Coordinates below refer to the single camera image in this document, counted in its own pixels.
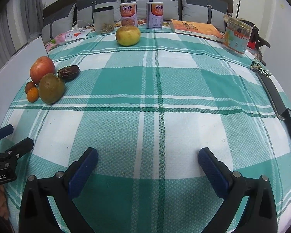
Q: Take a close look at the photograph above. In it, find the orange label can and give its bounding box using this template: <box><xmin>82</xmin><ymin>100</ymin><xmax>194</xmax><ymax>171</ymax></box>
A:
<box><xmin>120</xmin><ymin>2</ymin><xmax>138</xmax><ymax>27</ymax></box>

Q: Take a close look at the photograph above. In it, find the clear jar black lid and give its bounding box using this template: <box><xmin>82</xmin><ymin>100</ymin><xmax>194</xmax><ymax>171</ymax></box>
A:
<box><xmin>93</xmin><ymin>6</ymin><xmax>114</xmax><ymax>35</ymax></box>

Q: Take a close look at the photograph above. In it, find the far left grey pillow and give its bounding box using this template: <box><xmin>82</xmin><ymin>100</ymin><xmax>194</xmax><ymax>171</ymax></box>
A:
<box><xmin>41</xmin><ymin>3</ymin><xmax>76</xmax><ymax>43</ymax></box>

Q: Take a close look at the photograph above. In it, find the red apple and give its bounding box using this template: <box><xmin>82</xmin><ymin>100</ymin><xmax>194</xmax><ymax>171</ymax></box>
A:
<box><xmin>30</xmin><ymin>56</ymin><xmax>55</xmax><ymax>85</ymax></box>

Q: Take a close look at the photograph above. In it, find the yellow-green pear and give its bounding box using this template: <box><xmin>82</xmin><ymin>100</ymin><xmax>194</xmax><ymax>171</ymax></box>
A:
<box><xmin>115</xmin><ymin>26</ymin><xmax>141</xmax><ymax>46</ymax></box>

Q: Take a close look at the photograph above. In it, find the purple label can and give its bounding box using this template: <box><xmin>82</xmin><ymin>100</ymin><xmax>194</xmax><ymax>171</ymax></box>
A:
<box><xmin>146</xmin><ymin>2</ymin><xmax>163</xmax><ymax>30</ymax></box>

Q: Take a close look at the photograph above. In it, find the grey curtain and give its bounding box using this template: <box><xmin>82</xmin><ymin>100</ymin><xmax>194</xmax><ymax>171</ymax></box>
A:
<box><xmin>0</xmin><ymin>0</ymin><xmax>43</xmax><ymax>69</ymax></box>

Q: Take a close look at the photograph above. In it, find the bright orange small mandarin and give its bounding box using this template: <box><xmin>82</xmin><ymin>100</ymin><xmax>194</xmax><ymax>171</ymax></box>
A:
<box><xmin>27</xmin><ymin>87</ymin><xmax>39</xmax><ymax>103</ymax></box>

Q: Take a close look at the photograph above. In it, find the left hand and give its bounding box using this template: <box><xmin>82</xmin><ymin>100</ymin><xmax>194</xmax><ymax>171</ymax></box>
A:
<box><xmin>0</xmin><ymin>185</ymin><xmax>9</xmax><ymax>220</ymax></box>

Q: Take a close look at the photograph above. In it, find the pink snack packet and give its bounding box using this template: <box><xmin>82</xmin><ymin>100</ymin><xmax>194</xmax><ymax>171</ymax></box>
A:
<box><xmin>44</xmin><ymin>28</ymin><xmax>93</xmax><ymax>52</ymax></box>

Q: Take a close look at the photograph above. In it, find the brown-green round fruit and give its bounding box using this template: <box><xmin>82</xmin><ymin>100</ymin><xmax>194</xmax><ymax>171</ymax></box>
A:
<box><xmin>38</xmin><ymin>73</ymin><xmax>65</xmax><ymax>105</ymax></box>

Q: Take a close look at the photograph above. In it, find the colourful tin can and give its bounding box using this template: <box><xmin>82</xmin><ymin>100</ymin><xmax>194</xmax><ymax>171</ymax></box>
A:
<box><xmin>223</xmin><ymin>17</ymin><xmax>252</xmax><ymax>55</ymax></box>

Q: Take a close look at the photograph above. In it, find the dark orange small mandarin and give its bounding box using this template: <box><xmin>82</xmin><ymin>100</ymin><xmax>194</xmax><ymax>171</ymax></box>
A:
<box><xmin>24</xmin><ymin>82</ymin><xmax>36</xmax><ymax>94</ymax></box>

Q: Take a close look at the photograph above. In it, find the right grey pillow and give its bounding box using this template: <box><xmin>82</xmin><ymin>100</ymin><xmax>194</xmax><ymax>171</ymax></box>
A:
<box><xmin>181</xmin><ymin>0</ymin><xmax>228</xmax><ymax>33</ymax></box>

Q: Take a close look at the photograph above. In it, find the orange book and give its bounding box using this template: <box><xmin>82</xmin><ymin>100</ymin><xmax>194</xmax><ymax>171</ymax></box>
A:
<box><xmin>170</xmin><ymin>19</ymin><xmax>224</xmax><ymax>43</ymax></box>

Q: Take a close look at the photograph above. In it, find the white cardboard box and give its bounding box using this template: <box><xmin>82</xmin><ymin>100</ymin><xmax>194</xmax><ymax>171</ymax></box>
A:
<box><xmin>0</xmin><ymin>37</ymin><xmax>48</xmax><ymax>126</ymax></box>

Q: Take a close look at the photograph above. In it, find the key bunch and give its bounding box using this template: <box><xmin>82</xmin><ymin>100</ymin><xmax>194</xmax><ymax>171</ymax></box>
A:
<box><xmin>250</xmin><ymin>57</ymin><xmax>272</xmax><ymax>77</ymax></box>

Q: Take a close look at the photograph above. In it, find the teal plaid tablecloth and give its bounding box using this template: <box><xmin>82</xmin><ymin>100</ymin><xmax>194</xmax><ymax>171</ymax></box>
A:
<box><xmin>0</xmin><ymin>28</ymin><xmax>291</xmax><ymax>232</ymax></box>

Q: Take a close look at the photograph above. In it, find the dark bag on sofa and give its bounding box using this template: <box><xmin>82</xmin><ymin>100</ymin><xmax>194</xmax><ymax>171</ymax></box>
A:
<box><xmin>240</xmin><ymin>18</ymin><xmax>271</xmax><ymax>66</ymax></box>

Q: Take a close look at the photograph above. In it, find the dark passion fruit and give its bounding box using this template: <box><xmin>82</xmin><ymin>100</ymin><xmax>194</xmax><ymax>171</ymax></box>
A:
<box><xmin>57</xmin><ymin>65</ymin><xmax>80</xmax><ymax>81</ymax></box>

